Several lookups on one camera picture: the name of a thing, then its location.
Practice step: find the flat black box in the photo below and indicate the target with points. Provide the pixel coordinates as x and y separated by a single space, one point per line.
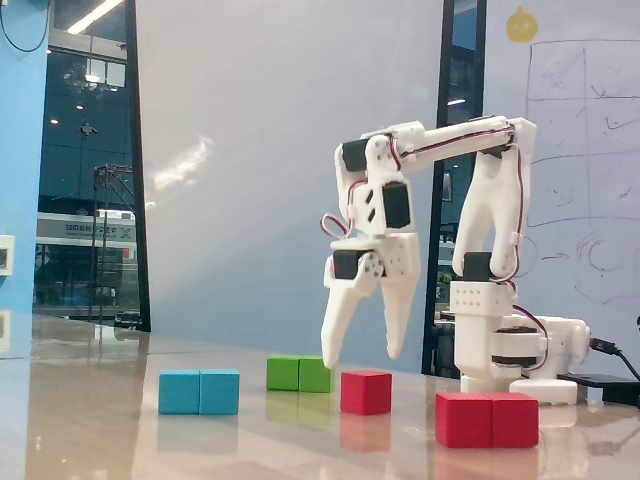
600 382

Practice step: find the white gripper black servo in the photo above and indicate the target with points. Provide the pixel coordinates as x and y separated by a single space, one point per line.
399 260

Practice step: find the white wall socket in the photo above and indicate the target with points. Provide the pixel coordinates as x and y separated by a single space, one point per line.
6 255

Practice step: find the long red block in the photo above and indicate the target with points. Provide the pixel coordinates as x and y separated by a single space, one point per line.
485 420

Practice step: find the yellow round sticker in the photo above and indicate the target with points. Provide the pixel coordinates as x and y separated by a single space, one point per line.
522 25

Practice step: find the long green block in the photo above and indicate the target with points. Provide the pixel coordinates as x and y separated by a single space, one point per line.
295 374

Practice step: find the slim black window post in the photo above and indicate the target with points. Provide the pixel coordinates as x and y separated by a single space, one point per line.
136 150

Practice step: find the long blue block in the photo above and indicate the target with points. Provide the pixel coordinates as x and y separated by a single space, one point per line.
199 392

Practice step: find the wide black window post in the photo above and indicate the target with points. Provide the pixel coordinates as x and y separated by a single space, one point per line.
445 75

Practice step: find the small red cube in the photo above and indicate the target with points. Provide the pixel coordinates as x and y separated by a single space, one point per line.
365 392

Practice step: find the whiteboard with marker drawings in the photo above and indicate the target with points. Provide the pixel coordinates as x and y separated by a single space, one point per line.
575 150

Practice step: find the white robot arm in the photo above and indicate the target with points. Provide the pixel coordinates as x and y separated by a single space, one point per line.
450 142

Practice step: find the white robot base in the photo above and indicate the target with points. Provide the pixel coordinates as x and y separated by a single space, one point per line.
565 340

